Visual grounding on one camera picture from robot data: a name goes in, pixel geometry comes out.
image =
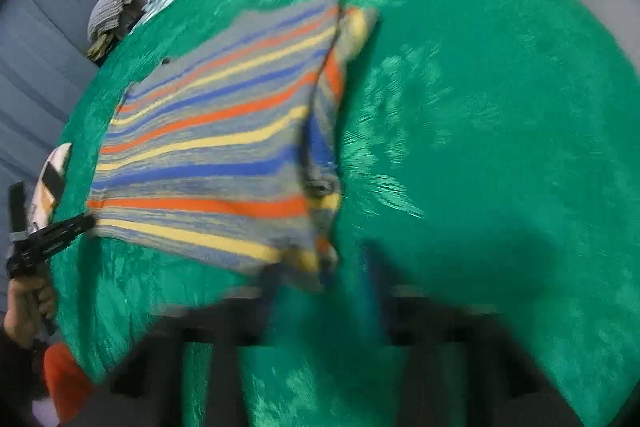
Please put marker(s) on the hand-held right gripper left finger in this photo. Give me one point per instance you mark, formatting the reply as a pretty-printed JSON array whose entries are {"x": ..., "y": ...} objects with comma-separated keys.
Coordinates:
[{"x": 270, "y": 292}]

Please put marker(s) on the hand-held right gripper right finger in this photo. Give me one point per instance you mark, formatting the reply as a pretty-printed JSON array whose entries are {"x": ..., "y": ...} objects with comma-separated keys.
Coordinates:
[{"x": 371, "y": 292}]

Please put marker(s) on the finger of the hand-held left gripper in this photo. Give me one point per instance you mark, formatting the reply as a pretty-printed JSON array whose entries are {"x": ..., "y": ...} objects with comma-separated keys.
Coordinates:
[{"x": 67, "y": 229}]

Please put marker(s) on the striped knitted sweater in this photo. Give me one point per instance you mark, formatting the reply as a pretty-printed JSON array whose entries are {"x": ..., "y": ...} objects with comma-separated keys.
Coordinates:
[{"x": 210, "y": 132}]

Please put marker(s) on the person's left forearm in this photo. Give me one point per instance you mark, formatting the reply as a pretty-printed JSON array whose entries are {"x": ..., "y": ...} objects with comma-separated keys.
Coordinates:
[{"x": 17, "y": 372}]

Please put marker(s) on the person's left hand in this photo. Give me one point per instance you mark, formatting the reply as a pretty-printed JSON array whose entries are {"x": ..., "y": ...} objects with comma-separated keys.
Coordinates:
[{"x": 27, "y": 307}]

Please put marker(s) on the person's red clothing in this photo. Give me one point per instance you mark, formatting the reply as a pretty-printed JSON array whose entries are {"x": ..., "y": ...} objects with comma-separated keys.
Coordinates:
[{"x": 67, "y": 382}]

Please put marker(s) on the grey blue curtain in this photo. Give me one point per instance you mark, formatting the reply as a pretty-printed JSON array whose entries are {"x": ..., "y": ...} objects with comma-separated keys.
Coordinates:
[{"x": 35, "y": 82}]

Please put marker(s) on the yellow green cloth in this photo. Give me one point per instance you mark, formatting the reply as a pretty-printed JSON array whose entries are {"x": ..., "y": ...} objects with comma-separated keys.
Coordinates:
[{"x": 100, "y": 47}]

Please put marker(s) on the green floral blanket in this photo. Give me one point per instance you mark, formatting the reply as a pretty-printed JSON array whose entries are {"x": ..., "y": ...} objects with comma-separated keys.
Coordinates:
[{"x": 475, "y": 107}]

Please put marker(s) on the grey checked cloth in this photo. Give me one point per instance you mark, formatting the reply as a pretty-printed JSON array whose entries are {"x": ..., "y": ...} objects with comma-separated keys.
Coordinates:
[{"x": 112, "y": 7}]

